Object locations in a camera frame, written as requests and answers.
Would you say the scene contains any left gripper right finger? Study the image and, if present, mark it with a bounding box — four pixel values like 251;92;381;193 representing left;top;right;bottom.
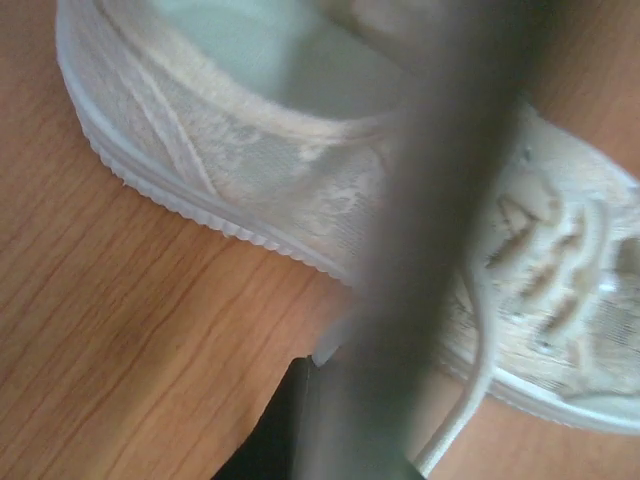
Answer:
294;1;555;479

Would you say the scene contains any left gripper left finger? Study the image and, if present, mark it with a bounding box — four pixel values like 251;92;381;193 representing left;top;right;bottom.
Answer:
213;356;318;480

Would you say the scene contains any beige lace platform sneaker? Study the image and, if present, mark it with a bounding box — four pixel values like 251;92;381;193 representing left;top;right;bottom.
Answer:
56;1;639;475

